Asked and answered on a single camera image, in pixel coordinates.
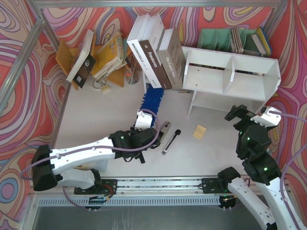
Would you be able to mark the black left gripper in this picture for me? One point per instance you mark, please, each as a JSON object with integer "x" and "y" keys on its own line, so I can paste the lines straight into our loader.
{"x": 153, "y": 133}

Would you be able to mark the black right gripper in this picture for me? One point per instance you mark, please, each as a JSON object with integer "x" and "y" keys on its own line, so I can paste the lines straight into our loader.
{"x": 242, "y": 118}

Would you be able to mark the blue microfiber duster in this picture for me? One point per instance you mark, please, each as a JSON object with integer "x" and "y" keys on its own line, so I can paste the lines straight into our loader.
{"x": 152, "y": 99}

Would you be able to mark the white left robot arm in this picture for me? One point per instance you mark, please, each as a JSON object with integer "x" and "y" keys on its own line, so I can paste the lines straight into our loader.
{"x": 52, "y": 167}

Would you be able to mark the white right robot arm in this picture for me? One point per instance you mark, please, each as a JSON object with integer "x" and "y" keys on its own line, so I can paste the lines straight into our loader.
{"x": 277, "y": 212}

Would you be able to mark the white bookshelf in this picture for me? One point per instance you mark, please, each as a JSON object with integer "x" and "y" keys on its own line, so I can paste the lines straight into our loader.
{"x": 218, "y": 80}

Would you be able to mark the black T-shaped part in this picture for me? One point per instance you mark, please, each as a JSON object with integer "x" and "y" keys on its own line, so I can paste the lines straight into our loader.
{"x": 140, "y": 157}

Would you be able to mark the grey black stapler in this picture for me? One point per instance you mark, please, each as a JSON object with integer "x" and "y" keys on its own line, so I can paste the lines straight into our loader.
{"x": 164, "y": 131}

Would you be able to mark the white black marker pen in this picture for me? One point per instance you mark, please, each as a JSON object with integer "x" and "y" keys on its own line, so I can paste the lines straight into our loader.
{"x": 171, "y": 142}

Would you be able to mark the white book support stand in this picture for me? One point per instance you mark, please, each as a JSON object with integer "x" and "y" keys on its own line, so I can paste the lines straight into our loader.
{"x": 146, "y": 82}

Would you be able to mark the cup of pencils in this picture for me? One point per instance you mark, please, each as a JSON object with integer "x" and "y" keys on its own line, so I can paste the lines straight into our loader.
{"x": 132, "y": 69}

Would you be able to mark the green desk organizer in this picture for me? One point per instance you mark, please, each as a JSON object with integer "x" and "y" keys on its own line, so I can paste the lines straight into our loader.
{"x": 227, "y": 40}

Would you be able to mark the blue and yellow book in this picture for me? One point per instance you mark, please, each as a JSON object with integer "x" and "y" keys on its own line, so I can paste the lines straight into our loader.
{"x": 261, "y": 39}

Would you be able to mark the stack of yellow books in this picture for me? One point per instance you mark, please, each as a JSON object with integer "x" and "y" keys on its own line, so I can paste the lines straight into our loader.
{"x": 109, "y": 58}

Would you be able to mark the black and white book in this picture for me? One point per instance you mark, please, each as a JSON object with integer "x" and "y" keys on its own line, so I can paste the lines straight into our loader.
{"x": 82, "y": 61}

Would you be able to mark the grey Lonely Ones book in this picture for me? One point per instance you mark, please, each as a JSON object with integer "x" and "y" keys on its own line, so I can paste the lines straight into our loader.
{"x": 172, "y": 58}

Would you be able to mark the brown Fredonia book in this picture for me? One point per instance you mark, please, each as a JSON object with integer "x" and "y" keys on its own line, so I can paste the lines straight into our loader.
{"x": 157, "y": 77}

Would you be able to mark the white Mademoiselle book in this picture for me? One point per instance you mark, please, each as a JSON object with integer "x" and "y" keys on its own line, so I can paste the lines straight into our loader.
{"x": 145, "y": 27}

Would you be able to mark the metal rail with mounts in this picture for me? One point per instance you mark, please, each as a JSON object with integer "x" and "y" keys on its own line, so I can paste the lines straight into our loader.
{"x": 147, "y": 185}

